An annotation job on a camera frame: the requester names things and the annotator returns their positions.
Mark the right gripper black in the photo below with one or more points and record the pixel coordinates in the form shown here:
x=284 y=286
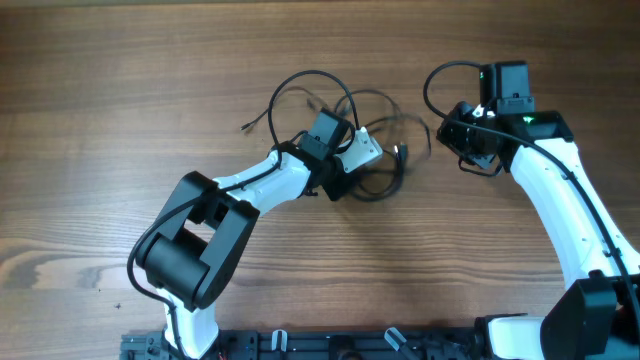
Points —
x=447 y=135

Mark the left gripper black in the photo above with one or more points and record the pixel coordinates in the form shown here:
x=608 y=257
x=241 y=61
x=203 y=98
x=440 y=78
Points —
x=336 y=191

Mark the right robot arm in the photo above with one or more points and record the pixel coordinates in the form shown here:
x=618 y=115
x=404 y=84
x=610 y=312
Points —
x=597 y=317

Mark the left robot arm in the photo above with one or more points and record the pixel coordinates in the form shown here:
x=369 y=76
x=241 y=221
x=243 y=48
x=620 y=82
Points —
x=193 y=247

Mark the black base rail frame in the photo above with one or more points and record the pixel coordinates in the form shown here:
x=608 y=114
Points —
x=393 y=343

